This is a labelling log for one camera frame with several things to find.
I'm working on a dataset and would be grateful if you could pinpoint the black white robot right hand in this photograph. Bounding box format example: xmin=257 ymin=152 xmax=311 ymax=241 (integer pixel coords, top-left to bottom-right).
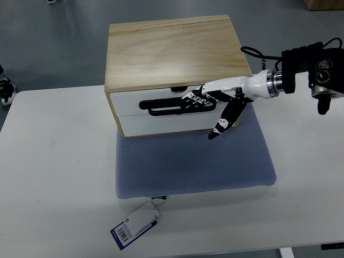
xmin=180 ymin=70 xmax=279 ymax=140

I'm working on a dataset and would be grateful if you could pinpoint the white drawer black handle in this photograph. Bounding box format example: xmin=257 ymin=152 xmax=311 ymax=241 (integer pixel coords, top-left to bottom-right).
xmin=110 ymin=85 xmax=226 ymax=117

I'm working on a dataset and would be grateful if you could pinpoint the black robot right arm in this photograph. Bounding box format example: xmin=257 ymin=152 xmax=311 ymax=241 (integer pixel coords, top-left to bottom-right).
xmin=240 ymin=38 xmax=343 ymax=115

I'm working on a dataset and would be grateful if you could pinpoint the wooden drawer cabinet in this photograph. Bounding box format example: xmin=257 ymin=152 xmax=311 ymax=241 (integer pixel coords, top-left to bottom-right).
xmin=104 ymin=15 xmax=252 ymax=138

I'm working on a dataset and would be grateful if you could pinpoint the white lower drawer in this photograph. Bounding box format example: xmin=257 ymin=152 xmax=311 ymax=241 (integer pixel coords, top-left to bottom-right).
xmin=115 ymin=103 xmax=226 ymax=137

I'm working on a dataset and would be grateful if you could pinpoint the blue grey cushion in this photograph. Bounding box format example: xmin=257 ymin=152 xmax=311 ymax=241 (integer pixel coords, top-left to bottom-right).
xmin=115 ymin=104 xmax=277 ymax=199

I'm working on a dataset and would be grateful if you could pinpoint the cardboard box corner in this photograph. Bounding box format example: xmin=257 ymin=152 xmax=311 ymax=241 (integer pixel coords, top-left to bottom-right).
xmin=303 ymin=0 xmax=344 ymax=11

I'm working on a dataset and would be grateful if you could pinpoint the white blue product tag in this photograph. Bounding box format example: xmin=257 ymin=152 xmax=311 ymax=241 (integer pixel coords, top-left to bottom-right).
xmin=110 ymin=196 xmax=167 ymax=250

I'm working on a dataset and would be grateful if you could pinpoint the white table leg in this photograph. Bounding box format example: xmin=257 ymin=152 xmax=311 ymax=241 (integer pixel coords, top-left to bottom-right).
xmin=279 ymin=247 xmax=294 ymax=258

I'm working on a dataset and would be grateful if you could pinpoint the black table bracket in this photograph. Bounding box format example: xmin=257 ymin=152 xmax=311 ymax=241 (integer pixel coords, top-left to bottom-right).
xmin=321 ymin=242 xmax=344 ymax=250

